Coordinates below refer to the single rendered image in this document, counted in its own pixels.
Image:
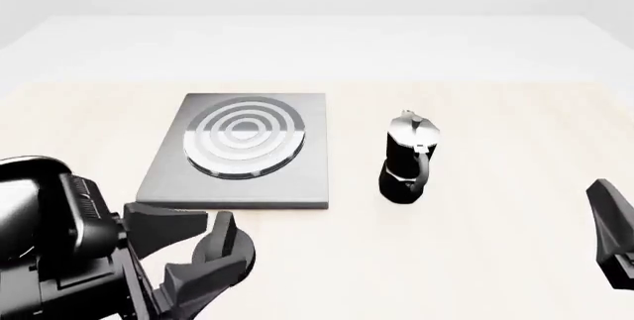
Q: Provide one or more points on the black and silver moka pot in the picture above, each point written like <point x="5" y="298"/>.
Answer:
<point x="403" y="171"/>

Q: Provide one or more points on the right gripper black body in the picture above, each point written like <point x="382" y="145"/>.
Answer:
<point x="621" y="271"/>

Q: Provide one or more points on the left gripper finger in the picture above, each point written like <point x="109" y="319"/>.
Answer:
<point x="190" y="290"/>
<point x="158" y="223"/>

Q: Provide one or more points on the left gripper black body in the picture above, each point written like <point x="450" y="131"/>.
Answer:
<point x="133" y="283"/>

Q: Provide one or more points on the flat black stove plate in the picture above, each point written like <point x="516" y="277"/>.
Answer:
<point x="247" y="171"/>

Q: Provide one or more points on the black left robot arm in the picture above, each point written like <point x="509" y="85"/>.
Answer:
<point x="44" y="223"/>

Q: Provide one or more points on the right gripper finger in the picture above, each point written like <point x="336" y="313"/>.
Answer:
<point x="611" y="216"/>

